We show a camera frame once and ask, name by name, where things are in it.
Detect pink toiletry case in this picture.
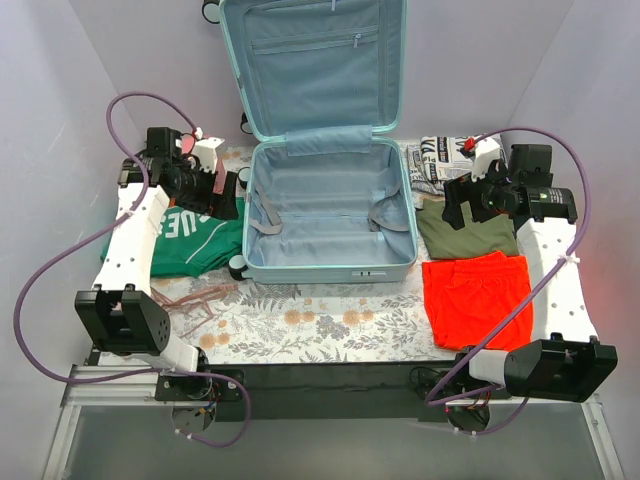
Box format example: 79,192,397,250
181,134,226,193

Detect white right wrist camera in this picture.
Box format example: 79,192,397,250
460,137,502,182

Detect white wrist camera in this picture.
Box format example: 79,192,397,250
191,127,225,173
460,137,502,182

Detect light blue suitcase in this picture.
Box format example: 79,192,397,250
202,0,418,284

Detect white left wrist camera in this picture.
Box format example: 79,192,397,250
191,127,225,173

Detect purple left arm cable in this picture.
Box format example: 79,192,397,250
13,91,252,448

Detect olive green folded shirt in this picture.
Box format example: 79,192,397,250
416,198,519,260

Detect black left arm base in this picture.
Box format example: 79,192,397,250
154,374,242,402

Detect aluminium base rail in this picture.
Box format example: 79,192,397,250
44,362,624,479

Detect floral patterned table mat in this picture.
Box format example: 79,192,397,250
97,140,599,365

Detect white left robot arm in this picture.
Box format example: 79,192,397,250
75,127,238,400

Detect green Guess t-shirt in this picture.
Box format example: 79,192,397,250
96,193,244,288

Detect newspaper print garment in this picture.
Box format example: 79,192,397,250
406,136,473,196

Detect beige pink bra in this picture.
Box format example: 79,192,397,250
151,285,238,339

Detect bright orange shorts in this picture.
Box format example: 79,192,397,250
422,251,531,351

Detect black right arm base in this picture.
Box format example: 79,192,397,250
409,365,502,401

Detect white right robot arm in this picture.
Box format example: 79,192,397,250
442,138,618,403

